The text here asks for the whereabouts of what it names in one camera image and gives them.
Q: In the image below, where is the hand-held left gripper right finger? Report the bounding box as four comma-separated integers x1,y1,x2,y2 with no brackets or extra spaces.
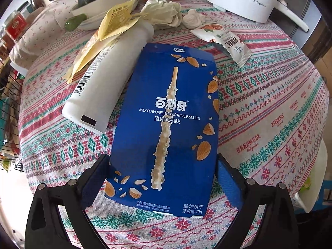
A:
216,154,298,249

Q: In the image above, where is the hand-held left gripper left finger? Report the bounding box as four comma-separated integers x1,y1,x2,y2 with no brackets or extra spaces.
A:
24,154,111,249

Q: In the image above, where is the blue biscuit box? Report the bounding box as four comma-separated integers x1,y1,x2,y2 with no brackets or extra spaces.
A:
104,43,220,220

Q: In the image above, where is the white bin with blue print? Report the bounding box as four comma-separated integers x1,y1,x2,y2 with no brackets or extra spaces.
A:
296,176,332,214

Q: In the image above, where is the white bottle with barcode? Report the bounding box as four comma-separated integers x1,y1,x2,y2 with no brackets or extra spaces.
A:
62,21,154,135

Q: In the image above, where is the pale yellow wrapper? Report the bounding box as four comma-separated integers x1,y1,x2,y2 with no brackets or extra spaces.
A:
67,30,123,84

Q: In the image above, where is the almond snack packet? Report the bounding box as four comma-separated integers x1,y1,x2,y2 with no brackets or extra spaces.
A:
190,23,253,68

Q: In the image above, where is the floral cushion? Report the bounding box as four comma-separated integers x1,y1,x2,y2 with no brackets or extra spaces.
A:
9,0,100,71

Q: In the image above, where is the small green vegetable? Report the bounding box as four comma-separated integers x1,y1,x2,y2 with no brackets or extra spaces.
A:
65,14,88,31

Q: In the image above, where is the yellow paper packet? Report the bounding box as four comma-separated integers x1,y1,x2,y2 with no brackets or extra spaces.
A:
98,0,140,41

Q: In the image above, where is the white bowl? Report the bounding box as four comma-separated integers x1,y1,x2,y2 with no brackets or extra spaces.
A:
71,0,140,31

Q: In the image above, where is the crumpled white tissue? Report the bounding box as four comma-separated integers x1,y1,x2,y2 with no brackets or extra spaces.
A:
183,9,206,29

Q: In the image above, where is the red label jar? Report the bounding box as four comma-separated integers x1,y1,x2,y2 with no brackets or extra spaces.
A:
2,10,29,42

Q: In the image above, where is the crumpled beige paper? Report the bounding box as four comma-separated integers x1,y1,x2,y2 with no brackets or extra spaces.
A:
132,0,183,31

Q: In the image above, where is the black wire rack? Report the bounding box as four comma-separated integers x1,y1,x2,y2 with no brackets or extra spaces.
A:
0,56,27,173

